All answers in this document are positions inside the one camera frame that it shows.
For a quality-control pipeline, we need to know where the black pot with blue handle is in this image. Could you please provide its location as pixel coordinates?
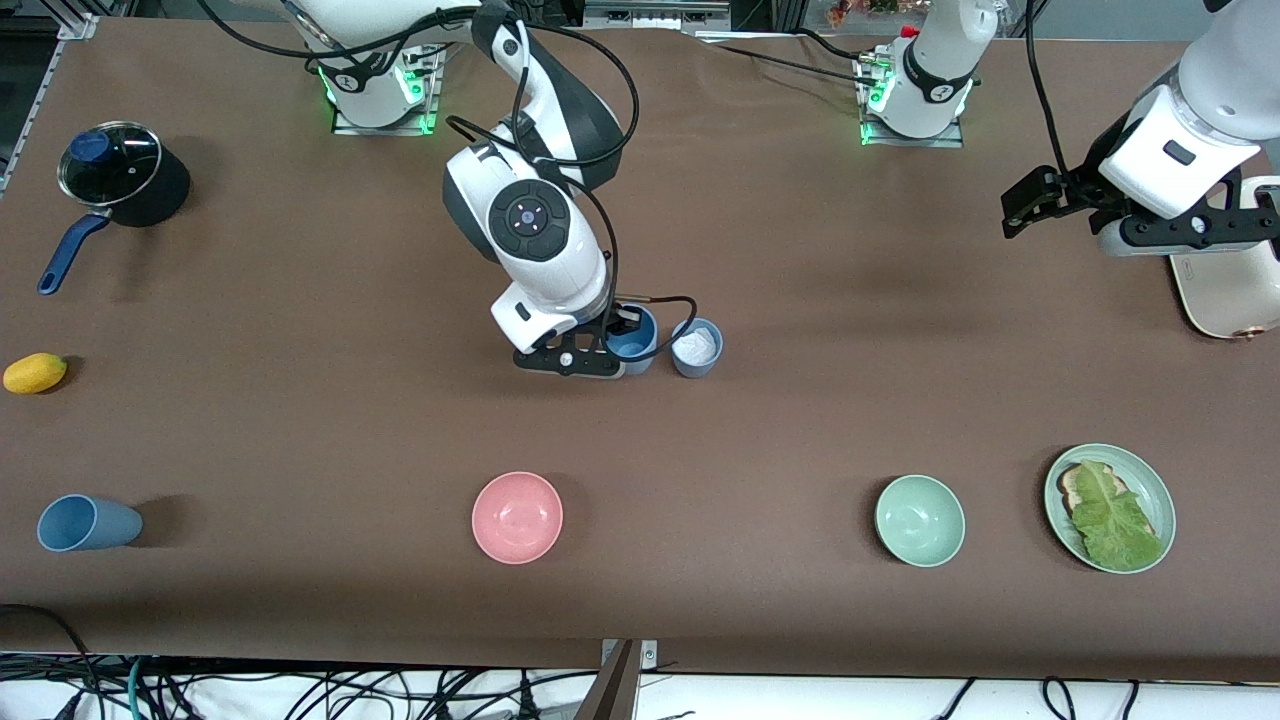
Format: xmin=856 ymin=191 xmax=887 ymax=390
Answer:
xmin=38 ymin=140 xmax=192 ymax=297

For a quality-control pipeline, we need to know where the toasted bread slice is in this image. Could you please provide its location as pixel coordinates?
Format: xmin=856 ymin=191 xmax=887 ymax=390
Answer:
xmin=1060 ymin=464 xmax=1156 ymax=541

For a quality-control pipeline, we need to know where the mint green bowl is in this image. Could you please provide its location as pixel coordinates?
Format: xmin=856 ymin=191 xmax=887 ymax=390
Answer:
xmin=875 ymin=474 xmax=967 ymax=568

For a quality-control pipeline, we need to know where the blue plastic cup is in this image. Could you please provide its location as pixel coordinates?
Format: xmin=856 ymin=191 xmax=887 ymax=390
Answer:
xmin=670 ymin=317 xmax=724 ymax=379
xmin=604 ymin=303 xmax=660 ymax=377
xmin=37 ymin=494 xmax=143 ymax=553

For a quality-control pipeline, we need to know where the aluminium frame rail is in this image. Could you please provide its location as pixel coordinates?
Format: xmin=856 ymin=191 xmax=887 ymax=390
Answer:
xmin=0 ymin=0 xmax=136 ymax=193

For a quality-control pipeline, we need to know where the black base cable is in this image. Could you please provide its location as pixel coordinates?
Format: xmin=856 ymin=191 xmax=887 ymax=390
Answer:
xmin=715 ymin=42 xmax=881 ymax=87
xmin=795 ymin=28 xmax=881 ymax=66

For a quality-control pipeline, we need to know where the green lettuce leaf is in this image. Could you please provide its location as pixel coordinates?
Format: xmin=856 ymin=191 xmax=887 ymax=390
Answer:
xmin=1070 ymin=460 xmax=1164 ymax=569

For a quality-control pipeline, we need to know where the glass lid with blue knob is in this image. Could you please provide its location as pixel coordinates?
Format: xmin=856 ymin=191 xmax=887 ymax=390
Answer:
xmin=57 ymin=121 xmax=163 ymax=208

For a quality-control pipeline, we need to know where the green ribbed plate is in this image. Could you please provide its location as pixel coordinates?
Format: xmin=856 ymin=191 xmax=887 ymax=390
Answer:
xmin=1044 ymin=443 xmax=1177 ymax=575

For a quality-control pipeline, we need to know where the yellow mango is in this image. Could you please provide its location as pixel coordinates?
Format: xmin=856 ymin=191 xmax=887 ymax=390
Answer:
xmin=3 ymin=353 xmax=68 ymax=395

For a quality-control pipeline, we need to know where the colourful background object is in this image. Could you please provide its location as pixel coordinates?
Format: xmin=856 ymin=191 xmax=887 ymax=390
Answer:
xmin=825 ymin=0 xmax=903 ymax=26

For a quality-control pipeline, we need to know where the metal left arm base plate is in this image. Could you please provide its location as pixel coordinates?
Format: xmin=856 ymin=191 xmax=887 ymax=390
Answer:
xmin=858 ymin=52 xmax=967 ymax=149

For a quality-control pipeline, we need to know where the pink bowl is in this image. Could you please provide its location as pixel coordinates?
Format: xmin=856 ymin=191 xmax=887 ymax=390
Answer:
xmin=471 ymin=471 xmax=564 ymax=565

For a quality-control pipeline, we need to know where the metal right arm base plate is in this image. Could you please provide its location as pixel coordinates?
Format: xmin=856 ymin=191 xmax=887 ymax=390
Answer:
xmin=332 ymin=45 xmax=442 ymax=137

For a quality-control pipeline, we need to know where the grey box behind table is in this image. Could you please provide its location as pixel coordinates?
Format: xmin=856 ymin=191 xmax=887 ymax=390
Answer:
xmin=583 ymin=0 xmax=732 ymax=31

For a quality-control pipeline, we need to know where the dark grey metal strut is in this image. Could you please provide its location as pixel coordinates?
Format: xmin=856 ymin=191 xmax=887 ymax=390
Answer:
xmin=575 ymin=640 xmax=642 ymax=720

